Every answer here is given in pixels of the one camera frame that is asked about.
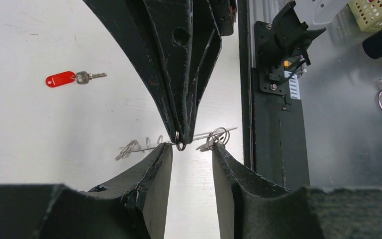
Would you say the cream perforated basket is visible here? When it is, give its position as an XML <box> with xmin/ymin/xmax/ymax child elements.
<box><xmin>348</xmin><ymin>0</ymin><xmax>382</xmax><ymax>33</ymax></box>

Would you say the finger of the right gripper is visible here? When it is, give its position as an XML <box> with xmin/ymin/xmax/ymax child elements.
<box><xmin>144</xmin><ymin>0</ymin><xmax>221</xmax><ymax>144</ymax></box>
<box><xmin>84</xmin><ymin>0</ymin><xmax>176</xmax><ymax>142</ymax></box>

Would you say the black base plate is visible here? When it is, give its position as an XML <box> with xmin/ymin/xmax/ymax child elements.
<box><xmin>237</xmin><ymin>0</ymin><xmax>310</xmax><ymax>190</ymax></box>

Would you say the right controller board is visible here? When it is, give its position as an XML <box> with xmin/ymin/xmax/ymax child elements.
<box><xmin>284</xmin><ymin>57</ymin><xmax>307</xmax><ymax>100</ymax></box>

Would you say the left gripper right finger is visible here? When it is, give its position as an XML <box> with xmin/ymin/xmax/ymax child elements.
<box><xmin>212</xmin><ymin>143</ymin><xmax>382</xmax><ymax>239</ymax></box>

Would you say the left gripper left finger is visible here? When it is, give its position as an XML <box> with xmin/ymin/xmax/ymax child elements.
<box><xmin>0</xmin><ymin>143</ymin><xmax>173</xmax><ymax>239</ymax></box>

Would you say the key with red tag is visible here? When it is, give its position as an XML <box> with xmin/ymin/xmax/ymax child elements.
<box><xmin>45</xmin><ymin>71</ymin><xmax>107</xmax><ymax>88</ymax></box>

